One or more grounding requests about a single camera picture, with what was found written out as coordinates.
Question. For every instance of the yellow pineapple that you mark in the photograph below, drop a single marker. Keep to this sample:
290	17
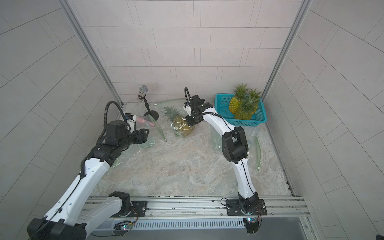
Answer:
239	95

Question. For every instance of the pink toy microphone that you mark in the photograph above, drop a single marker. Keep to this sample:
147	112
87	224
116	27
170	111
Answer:
143	122

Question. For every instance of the green pineapple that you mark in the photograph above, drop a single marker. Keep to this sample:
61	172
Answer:
247	109
178	121

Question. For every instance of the aluminium corner post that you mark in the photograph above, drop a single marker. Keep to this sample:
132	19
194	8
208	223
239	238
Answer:
304	7
68	12

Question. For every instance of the right circuit board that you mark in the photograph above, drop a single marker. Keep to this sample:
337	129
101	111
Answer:
252	225

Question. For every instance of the left aluminium corner post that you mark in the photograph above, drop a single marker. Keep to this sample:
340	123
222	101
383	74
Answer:
68	12

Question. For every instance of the orange pineapple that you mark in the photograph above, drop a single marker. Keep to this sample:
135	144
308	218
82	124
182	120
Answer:
255	94

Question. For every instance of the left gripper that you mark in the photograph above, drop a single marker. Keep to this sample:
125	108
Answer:
141	136

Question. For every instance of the circuit board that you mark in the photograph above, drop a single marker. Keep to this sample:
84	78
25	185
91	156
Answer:
252	225
124	226

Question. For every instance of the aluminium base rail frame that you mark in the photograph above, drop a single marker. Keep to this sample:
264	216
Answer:
205	213

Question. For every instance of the left circuit board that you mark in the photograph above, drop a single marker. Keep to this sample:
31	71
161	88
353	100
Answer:
124	226

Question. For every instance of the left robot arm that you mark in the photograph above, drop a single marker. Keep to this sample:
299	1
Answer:
64	220

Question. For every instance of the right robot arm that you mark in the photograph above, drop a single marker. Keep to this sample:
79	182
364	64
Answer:
234	148

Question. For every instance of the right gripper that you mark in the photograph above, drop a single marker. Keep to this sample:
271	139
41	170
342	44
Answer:
191	121

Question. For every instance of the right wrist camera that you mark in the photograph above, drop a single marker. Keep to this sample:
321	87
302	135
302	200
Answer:
188	110

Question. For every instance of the teal plastic basket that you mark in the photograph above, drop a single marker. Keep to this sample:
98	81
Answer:
222	107

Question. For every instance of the right aluminium corner post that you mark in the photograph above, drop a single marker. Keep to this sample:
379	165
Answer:
304	7

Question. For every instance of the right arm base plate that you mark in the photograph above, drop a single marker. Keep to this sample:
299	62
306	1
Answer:
236	208

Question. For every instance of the black microphone stand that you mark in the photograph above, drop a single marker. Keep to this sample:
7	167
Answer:
152	113

